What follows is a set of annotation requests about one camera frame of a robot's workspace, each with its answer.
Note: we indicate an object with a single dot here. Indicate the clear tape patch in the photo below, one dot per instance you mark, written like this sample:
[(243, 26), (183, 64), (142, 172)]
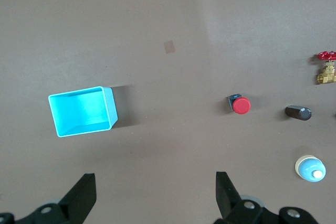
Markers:
[(169, 47)]

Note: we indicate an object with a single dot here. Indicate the cyan plastic bin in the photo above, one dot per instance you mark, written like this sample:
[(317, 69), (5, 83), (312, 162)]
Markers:
[(84, 111)]

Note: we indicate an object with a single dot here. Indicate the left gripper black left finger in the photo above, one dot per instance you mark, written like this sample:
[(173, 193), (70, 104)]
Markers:
[(73, 200)]

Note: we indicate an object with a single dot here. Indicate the red push button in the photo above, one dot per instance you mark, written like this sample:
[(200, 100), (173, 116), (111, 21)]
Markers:
[(241, 105)]

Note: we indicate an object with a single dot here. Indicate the brass valve red handwheel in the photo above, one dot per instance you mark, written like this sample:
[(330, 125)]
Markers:
[(326, 69)]

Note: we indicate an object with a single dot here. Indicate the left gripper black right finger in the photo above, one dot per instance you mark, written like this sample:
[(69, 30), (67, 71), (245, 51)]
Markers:
[(236, 205)]

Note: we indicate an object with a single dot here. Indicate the blue dome call bell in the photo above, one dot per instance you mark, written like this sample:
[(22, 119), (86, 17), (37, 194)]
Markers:
[(311, 169)]

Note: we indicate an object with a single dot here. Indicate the dark cylindrical knob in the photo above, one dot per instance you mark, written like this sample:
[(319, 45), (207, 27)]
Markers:
[(299, 113)]

